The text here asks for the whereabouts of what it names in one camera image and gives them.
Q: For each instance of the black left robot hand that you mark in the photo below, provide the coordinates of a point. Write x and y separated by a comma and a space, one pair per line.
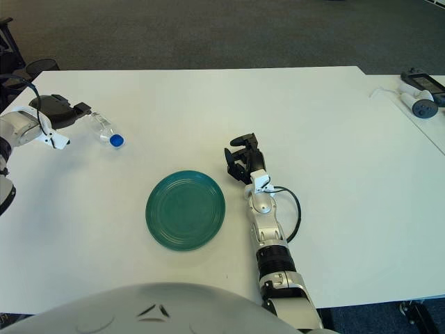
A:
57, 111

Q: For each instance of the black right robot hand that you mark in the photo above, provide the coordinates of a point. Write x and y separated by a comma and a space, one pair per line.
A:
256, 161

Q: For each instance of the clear bottle with blue cap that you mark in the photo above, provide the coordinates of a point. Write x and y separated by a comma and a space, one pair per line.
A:
106, 132

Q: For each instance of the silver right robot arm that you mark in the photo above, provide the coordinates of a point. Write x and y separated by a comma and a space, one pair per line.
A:
267, 229

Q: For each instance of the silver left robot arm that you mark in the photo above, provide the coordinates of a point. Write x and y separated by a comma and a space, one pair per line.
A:
19, 128

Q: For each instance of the green round plate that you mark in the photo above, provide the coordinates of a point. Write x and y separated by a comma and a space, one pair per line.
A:
185, 210

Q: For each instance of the black office chair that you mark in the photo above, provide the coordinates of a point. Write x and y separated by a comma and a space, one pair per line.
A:
10, 59

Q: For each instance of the white handheld controller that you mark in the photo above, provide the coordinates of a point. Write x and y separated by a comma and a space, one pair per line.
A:
422, 107

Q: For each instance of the black handheld device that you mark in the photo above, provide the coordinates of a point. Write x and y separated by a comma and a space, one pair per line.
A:
422, 81

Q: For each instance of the grey robot torso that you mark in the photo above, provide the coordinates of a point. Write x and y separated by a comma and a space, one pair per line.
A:
139, 309

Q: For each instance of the black table foot caster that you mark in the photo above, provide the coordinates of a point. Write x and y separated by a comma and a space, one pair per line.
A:
413, 311

